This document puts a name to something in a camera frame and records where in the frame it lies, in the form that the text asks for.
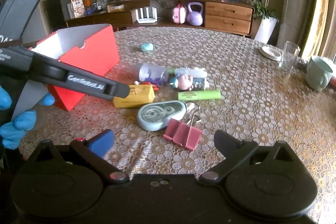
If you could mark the finger of the left gripper genrobot label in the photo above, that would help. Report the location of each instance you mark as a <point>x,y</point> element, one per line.
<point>86,80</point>

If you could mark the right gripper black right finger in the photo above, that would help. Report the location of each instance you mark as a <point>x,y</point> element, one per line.
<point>236,152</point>

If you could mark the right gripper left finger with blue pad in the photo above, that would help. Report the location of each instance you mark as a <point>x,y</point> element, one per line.
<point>99,144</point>

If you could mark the red cardboard box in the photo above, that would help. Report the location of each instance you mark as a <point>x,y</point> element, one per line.
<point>91,47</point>

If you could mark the pink binder clip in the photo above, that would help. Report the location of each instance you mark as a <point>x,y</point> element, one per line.
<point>182,132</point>

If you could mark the teal correction tape dispenser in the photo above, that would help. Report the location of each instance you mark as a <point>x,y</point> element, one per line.
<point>156,116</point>

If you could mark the yellow small box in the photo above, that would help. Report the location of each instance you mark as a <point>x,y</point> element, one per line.
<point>139,95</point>

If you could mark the green highlighter marker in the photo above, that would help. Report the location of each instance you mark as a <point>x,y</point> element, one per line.
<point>199,95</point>

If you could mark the red small toy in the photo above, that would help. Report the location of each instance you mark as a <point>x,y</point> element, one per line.
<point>155,87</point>

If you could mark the pink pig figurine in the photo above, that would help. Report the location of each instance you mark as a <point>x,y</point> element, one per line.
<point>187,83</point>

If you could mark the clear jar purple contents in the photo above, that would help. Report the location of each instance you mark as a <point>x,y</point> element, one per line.
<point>153,74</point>

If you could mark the small teal round case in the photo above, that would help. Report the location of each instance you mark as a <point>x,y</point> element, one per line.
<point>147,47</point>

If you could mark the blue gloved left hand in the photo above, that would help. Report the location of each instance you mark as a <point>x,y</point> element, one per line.
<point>13,132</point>

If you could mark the cereal snack box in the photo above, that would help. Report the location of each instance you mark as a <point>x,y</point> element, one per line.
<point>78,8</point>

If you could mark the lace patterned tablecloth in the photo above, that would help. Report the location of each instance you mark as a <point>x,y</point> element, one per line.
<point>260,101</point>

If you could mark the white blue rabbit figurine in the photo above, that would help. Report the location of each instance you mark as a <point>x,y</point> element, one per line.
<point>194,72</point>

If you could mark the white small dish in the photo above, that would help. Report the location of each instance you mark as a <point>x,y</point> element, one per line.
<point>270,53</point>

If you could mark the clear drinking glass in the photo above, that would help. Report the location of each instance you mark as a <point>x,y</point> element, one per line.
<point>289,56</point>

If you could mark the mint green mug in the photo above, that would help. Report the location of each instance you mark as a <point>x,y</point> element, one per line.
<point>318,73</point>

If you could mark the white wifi router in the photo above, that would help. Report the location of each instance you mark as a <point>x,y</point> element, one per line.
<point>146,15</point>

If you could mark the wooden tv sideboard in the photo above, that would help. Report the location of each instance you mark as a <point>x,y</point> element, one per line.
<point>234,17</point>

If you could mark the purple kettlebell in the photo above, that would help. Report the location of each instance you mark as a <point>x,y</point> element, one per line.
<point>195,18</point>

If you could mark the pink toy case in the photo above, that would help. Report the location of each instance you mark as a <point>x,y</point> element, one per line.
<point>179,14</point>

